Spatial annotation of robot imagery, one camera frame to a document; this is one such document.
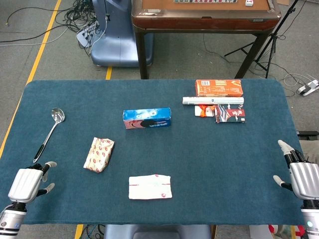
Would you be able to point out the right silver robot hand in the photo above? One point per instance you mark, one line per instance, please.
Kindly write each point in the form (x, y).
(305, 179)

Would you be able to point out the blue felt table cloth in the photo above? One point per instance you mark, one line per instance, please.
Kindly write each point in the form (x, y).
(199, 154)

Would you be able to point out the white red mahjong tile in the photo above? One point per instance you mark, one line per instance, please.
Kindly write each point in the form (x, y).
(249, 2)

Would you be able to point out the blue grey robot torso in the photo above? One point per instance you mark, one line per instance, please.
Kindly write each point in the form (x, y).
(157, 232)

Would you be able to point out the small white orange packet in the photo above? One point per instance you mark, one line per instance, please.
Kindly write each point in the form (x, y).
(203, 111)

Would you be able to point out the orange cardboard box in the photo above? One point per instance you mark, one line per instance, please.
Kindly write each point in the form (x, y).
(219, 87)

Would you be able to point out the black tripod stand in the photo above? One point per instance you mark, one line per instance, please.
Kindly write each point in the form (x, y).
(272, 37)

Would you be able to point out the blue cookie box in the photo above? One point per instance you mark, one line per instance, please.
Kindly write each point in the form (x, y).
(147, 118)

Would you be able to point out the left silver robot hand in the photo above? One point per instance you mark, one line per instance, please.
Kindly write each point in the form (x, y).
(25, 183)

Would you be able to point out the flat white packet red print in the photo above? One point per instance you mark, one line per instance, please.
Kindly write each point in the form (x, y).
(149, 187)

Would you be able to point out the silver snack packet red print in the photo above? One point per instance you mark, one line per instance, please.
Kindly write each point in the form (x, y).
(99, 154)

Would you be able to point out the red white bag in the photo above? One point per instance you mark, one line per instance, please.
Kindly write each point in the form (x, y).
(299, 231)

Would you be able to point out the dark red blue packet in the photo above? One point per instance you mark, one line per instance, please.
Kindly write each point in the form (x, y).
(230, 115)

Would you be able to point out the long white tube box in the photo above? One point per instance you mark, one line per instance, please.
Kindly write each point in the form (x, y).
(213, 100)

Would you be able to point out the row of mahjong tiles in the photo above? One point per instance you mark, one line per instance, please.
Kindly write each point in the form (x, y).
(204, 1)

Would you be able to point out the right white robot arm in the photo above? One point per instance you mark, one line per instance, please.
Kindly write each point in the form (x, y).
(311, 219)

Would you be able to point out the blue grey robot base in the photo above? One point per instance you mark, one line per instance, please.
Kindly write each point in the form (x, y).
(117, 37)

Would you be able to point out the brown mahjong table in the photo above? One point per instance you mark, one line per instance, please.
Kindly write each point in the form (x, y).
(204, 21)

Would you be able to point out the white power strip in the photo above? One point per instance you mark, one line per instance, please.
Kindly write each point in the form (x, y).
(86, 35)

